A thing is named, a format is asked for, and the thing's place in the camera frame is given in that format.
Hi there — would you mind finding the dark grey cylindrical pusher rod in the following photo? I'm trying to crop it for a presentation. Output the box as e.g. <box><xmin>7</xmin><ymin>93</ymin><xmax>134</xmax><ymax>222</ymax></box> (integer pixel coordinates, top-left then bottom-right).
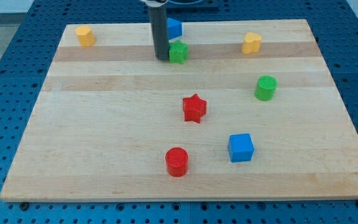
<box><xmin>148</xmin><ymin>1</ymin><xmax>170</xmax><ymax>61</ymax></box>

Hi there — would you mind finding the green star block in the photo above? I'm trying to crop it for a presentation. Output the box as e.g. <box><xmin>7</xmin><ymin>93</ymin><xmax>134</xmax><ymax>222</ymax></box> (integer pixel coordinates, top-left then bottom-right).
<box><xmin>169</xmin><ymin>40</ymin><xmax>188</xmax><ymax>64</ymax></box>

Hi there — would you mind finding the red star block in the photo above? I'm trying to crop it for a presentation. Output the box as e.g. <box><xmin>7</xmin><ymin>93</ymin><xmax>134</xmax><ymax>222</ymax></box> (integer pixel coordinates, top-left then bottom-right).
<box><xmin>182</xmin><ymin>94</ymin><xmax>207</xmax><ymax>123</ymax></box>

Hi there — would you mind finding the blue triangular block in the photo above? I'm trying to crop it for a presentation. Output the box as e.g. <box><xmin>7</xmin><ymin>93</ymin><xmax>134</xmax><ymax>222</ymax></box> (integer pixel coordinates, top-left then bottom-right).
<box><xmin>167</xmin><ymin>17</ymin><xmax>183</xmax><ymax>40</ymax></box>

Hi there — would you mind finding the yellow hexagon block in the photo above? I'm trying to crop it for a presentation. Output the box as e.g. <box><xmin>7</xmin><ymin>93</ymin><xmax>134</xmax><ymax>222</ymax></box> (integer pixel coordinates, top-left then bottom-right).
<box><xmin>75</xmin><ymin>25</ymin><xmax>95</xmax><ymax>47</ymax></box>

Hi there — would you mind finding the yellow heart block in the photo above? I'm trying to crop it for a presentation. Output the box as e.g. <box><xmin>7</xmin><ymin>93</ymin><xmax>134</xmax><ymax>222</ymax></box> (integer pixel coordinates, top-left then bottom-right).
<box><xmin>242</xmin><ymin>32</ymin><xmax>262</xmax><ymax>54</ymax></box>

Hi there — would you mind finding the green cylinder block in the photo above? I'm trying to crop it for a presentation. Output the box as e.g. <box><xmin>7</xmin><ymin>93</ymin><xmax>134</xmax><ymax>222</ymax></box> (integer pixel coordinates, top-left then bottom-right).
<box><xmin>254</xmin><ymin>75</ymin><xmax>278</xmax><ymax>101</ymax></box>

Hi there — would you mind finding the light wooden board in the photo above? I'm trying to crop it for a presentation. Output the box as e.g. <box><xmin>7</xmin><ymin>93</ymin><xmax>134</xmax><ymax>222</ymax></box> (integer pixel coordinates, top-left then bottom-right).
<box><xmin>0</xmin><ymin>19</ymin><xmax>358</xmax><ymax>202</ymax></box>

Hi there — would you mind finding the red cylinder block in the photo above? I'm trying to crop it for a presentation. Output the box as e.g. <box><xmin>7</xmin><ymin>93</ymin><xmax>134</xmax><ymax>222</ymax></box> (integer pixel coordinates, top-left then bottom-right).
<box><xmin>165</xmin><ymin>147</ymin><xmax>189</xmax><ymax>177</ymax></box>

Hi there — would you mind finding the blue cube block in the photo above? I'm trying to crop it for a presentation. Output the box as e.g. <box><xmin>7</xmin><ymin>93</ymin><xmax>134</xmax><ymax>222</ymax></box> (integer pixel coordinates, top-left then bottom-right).
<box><xmin>227</xmin><ymin>133</ymin><xmax>255</xmax><ymax>162</ymax></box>

